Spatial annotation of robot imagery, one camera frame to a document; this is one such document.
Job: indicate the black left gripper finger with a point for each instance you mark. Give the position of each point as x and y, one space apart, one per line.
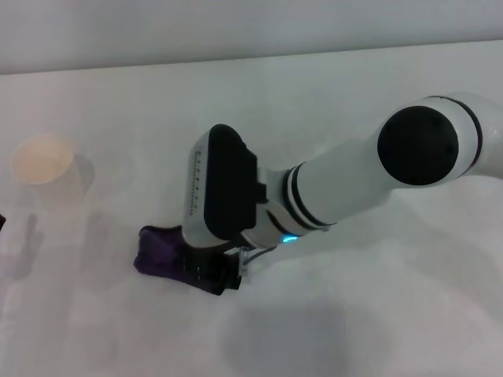
2 222

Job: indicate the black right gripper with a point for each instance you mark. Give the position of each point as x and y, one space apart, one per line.
232 273

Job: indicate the purple rag with black trim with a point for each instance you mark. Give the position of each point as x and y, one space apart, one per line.
157 251

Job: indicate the white paper cup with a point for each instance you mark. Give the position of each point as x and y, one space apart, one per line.
41 161

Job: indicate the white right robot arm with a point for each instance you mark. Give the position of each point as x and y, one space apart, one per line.
353 176

